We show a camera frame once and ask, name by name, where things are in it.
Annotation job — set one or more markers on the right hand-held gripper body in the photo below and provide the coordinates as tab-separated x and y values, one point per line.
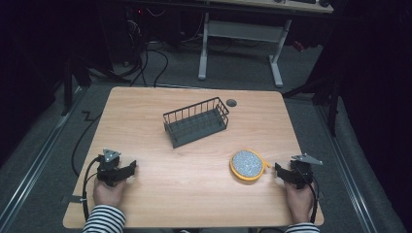
302	170

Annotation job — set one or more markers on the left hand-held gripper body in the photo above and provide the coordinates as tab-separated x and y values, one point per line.
108	165

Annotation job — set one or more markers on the person's left hand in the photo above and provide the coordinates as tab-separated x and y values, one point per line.
108	194

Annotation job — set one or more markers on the person's right hand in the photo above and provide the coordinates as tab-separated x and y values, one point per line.
299	202

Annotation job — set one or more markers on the round yellow scouring pad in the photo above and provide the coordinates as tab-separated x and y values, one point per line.
247	164

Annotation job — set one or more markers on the black stand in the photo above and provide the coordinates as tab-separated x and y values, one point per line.
332	106
69	84

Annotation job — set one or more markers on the black keyboard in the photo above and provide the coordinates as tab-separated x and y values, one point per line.
302	1

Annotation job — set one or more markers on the black computer mouse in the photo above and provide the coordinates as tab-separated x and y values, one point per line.
324	3

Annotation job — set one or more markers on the metal floor rail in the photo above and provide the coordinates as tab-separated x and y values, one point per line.
35	161
348	174

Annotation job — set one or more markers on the white metal frame desk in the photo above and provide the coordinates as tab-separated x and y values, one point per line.
241	30

